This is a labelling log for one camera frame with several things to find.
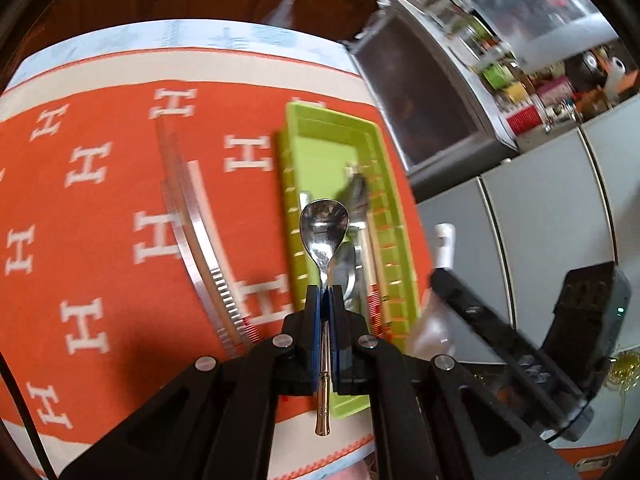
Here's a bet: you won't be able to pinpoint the white plastic bottle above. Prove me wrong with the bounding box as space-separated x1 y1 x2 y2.
604 57 629 107

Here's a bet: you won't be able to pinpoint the black cable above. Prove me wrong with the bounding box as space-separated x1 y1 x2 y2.
0 350 57 480

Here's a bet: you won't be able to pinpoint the pink box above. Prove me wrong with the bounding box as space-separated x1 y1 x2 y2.
535 77 572 107

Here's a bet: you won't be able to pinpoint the silver spoon bamboo-shaped handle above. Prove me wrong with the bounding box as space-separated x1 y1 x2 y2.
299 199 350 436

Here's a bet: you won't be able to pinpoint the grey cabinet panels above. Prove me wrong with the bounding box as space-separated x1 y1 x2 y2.
415 115 640 363

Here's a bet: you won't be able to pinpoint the white ceramic spoon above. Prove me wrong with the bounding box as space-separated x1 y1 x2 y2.
407 222 458 358

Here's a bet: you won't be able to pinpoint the silver fork textured handle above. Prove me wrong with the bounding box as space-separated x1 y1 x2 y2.
342 160 373 231

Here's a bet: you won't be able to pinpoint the translucent plastic cover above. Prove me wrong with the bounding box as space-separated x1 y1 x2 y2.
450 0 622 72

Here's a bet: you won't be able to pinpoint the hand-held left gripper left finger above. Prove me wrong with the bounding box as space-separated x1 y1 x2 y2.
60 285 326 480

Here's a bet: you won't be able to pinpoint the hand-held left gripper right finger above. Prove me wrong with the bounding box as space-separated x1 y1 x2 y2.
327 285 581 480

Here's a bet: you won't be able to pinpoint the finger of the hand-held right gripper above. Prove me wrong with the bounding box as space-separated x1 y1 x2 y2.
431 267 556 392

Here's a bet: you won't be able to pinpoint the orange printed blanket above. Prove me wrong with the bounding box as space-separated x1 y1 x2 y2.
0 47 433 480

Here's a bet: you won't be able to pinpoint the green plastic tray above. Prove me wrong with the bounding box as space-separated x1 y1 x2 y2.
277 101 423 421

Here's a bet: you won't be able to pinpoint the green container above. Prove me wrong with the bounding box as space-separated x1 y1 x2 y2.
482 62 517 89

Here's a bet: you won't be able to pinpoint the light blue floral tablecloth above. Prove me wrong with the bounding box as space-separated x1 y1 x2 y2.
10 19 351 86

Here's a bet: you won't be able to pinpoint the red box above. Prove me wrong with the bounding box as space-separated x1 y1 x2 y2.
505 105 544 134

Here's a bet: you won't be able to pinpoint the large silver spoon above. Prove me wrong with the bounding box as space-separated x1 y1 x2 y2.
335 242 360 307

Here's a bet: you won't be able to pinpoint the silver appliance dark glass door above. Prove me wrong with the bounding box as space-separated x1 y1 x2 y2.
347 7 520 188

